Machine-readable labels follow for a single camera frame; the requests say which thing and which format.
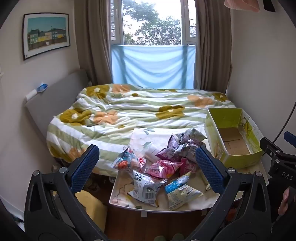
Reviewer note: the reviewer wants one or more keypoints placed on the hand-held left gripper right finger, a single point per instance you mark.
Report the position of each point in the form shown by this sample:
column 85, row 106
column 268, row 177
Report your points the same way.
column 209, row 169

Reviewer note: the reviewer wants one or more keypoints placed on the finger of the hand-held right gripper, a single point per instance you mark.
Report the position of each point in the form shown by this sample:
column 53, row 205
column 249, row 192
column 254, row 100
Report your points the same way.
column 268, row 146
column 291, row 136

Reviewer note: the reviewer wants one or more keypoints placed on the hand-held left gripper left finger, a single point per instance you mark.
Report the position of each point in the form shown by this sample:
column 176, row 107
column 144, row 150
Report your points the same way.
column 84, row 166

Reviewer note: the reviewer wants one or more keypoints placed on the green cardboard box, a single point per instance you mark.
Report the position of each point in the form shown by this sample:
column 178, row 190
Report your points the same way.
column 233, row 143

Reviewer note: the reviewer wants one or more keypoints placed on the white strawberry snack packet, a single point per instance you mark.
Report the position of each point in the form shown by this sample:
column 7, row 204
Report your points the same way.
column 126, row 161

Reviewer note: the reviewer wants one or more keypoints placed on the person's right hand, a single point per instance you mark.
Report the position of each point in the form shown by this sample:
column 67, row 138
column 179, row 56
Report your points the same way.
column 284, row 201

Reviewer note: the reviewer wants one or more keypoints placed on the white blue yellow snack packet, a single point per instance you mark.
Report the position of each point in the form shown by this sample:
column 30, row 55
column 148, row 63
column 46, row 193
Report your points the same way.
column 182, row 192

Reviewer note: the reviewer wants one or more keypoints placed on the yellow cloth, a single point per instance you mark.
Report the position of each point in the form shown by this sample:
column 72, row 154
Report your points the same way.
column 92, row 206

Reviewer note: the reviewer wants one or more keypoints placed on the pink striped snack packet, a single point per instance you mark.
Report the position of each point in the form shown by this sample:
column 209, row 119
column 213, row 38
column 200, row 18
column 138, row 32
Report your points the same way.
column 163, row 169

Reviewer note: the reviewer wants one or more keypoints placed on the white packet dark blue label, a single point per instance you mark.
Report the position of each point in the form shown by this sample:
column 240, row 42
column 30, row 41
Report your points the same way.
column 144, row 187

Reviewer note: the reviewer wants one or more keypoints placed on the grey bed headboard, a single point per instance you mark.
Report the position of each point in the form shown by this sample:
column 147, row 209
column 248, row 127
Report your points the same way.
column 53, row 99

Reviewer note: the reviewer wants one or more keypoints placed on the floral striped blanket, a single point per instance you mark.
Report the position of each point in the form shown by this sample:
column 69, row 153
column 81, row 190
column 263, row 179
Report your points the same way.
column 138, row 111

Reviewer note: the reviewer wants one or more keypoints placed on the blue white small object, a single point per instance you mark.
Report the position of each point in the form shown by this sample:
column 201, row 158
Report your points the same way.
column 42, row 87

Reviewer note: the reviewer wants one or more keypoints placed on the brown curtain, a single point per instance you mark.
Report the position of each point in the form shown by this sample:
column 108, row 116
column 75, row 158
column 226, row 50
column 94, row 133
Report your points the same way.
column 212, row 46
column 94, row 41

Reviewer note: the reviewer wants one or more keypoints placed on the light blue cloth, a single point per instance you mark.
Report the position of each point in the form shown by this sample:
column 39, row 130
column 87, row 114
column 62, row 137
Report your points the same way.
column 152, row 67

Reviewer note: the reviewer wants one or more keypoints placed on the black hanging object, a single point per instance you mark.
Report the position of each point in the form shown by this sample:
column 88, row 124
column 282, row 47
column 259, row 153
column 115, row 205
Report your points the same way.
column 269, row 5

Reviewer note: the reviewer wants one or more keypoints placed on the framed house picture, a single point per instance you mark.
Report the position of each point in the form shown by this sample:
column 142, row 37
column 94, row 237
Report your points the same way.
column 46, row 34

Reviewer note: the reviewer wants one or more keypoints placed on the pink cloth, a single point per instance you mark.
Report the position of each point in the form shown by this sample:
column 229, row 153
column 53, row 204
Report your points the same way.
column 242, row 4

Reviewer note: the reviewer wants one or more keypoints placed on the window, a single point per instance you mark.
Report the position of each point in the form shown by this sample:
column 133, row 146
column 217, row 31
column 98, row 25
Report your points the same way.
column 150, row 20

